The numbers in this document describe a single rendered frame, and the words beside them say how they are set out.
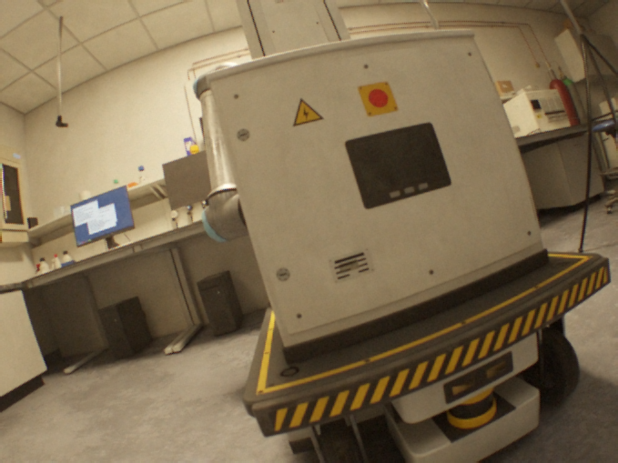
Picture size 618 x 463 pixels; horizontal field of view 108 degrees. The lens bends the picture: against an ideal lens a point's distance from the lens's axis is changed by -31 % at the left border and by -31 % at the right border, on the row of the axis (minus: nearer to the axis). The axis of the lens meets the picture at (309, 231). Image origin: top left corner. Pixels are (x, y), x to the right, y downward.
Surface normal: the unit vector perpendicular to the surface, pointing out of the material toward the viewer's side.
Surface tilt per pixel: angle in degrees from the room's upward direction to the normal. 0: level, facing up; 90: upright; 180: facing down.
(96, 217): 86
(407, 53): 90
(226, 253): 90
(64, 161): 90
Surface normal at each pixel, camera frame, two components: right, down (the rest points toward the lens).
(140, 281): 0.09, -0.02
